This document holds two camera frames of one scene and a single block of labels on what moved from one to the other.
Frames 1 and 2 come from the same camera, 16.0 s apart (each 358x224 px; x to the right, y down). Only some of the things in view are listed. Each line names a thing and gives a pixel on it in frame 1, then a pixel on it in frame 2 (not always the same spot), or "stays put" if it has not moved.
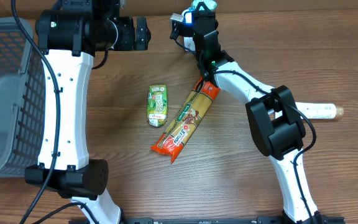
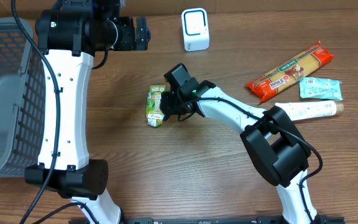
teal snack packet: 210,4 → 313,87
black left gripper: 140,33 stays put
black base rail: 237,220 stays put
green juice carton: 156,105 stays put
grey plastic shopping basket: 12,98 stays put
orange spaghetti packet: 199,101 → 303,63
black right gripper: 205,18 → 171,109
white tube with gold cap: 316,111 stays put
